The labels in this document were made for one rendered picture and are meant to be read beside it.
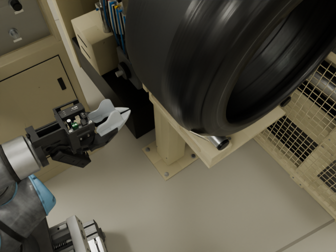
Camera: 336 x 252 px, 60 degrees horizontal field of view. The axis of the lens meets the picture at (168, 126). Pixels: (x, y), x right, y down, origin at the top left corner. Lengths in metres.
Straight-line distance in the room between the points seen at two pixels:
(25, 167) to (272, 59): 0.82
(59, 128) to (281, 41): 0.77
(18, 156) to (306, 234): 1.61
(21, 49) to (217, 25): 0.91
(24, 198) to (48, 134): 0.34
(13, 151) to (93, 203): 1.28
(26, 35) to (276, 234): 1.56
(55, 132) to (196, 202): 1.32
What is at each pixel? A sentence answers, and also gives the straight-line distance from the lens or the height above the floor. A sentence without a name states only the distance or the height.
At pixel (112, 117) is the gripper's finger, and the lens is 0.61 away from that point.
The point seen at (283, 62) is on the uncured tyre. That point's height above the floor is 0.98.
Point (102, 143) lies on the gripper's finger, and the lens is 0.61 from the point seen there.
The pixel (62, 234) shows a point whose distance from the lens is 1.11.
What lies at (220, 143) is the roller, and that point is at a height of 0.92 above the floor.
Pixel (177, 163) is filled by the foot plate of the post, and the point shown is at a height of 0.01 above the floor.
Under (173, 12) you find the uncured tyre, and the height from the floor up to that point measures 1.35.
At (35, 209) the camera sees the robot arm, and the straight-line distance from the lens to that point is 0.88.
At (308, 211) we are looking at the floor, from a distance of 1.93.
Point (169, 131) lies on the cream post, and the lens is 1.47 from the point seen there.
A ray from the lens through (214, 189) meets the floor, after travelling 1.81.
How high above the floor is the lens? 1.69
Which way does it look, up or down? 58 degrees down
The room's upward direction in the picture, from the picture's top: straight up
